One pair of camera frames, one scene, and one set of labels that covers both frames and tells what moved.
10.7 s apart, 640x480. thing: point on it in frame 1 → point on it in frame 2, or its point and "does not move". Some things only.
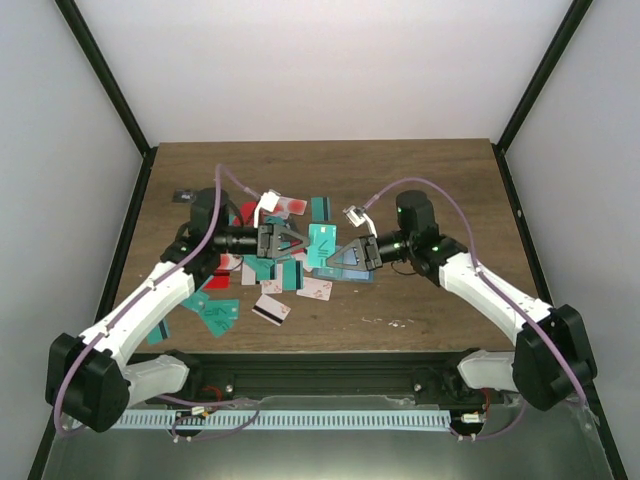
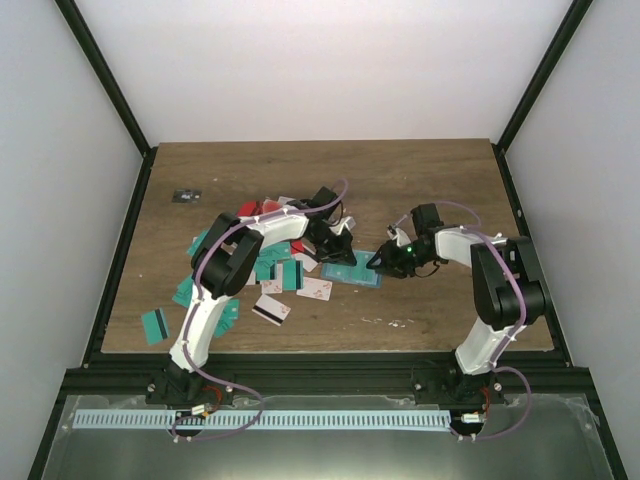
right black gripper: x=366 y=247 → x=390 y=262
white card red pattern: x=316 y=289 does not move
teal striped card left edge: x=158 y=333 does not move
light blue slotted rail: x=282 y=420 does not move
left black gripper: x=269 y=236 → x=337 y=254
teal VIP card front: x=220 y=314 does not move
